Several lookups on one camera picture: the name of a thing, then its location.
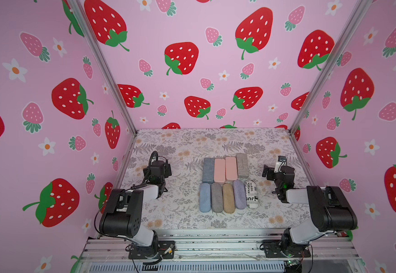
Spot newspaper print glasses case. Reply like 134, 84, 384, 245
245, 180, 259, 209

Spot grey case teal lining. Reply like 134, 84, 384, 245
236, 153, 250, 179

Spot purple case brown lining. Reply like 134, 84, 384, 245
233, 180, 247, 209

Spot green case purple glasses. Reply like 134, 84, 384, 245
202, 158, 215, 184

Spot pink case black sunglasses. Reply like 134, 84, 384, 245
225, 157, 238, 182

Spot blue fabric glasses case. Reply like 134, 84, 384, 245
199, 183, 212, 213

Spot pink glasses case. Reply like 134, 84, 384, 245
213, 158, 226, 184

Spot tan woven glasses case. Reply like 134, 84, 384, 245
223, 183, 236, 214

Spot grey fabric glasses case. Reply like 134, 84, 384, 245
211, 183, 224, 213

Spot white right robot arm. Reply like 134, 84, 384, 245
262, 156, 358, 249

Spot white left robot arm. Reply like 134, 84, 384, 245
97, 151, 172, 248

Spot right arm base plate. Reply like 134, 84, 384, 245
259, 240, 311, 258

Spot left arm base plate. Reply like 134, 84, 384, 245
126, 241, 176, 260

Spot aluminium rail frame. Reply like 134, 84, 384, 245
72, 229, 368, 273

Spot aluminium corner post left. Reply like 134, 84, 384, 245
69, 0, 137, 137

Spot aluminium corner post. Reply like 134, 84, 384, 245
69, 0, 137, 137
289, 0, 372, 137

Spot aluminium corner post right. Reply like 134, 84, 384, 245
289, 0, 372, 137

